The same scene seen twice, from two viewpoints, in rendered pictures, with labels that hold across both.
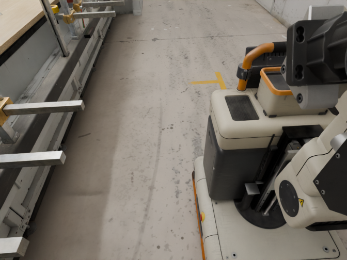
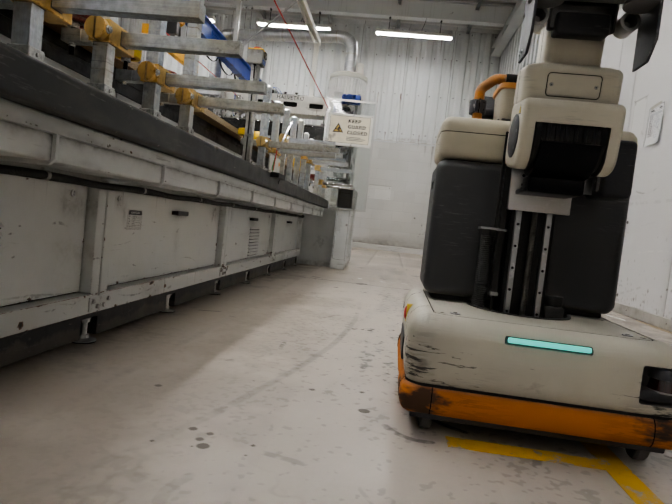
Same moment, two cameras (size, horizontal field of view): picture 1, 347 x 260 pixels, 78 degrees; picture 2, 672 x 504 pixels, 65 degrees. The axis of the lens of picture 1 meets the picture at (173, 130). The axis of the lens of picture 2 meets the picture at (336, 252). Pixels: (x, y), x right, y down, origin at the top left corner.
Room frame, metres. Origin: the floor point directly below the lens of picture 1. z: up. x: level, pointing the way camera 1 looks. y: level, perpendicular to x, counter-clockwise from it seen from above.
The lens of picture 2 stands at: (-1.03, -0.11, 0.47)
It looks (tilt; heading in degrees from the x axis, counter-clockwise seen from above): 3 degrees down; 8
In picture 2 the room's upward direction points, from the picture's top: 6 degrees clockwise
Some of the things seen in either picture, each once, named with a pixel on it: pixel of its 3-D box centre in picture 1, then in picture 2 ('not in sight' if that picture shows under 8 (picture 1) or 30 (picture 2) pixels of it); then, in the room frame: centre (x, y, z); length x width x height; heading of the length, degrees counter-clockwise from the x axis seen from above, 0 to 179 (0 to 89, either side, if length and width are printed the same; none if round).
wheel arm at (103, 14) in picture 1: (83, 15); (281, 145); (1.64, 0.60, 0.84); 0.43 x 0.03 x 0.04; 92
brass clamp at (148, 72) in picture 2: not in sight; (156, 77); (0.37, 0.64, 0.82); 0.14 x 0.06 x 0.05; 2
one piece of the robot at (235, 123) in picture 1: (272, 147); (523, 204); (0.60, -0.43, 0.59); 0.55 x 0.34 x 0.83; 91
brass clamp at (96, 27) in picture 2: not in sight; (110, 37); (0.12, 0.63, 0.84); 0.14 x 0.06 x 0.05; 2
